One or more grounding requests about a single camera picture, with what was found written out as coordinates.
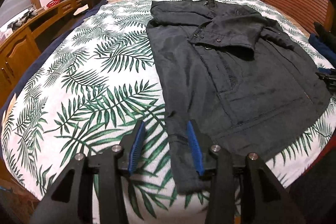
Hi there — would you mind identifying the black jacket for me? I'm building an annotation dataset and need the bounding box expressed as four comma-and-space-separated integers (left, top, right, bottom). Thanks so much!
146, 0, 331, 194

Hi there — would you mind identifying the wooden desk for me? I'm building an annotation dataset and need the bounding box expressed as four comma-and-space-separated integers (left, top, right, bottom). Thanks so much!
1, 0, 82, 105

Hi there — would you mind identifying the red basket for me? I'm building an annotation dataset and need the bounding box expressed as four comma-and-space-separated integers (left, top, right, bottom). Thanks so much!
46, 0, 60, 9

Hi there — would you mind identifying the navy bed sheet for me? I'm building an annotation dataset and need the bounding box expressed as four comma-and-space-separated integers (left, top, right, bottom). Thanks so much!
1, 0, 107, 116

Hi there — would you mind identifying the black garment pile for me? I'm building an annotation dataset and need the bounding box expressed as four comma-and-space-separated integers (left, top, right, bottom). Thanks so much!
313, 22, 335, 48

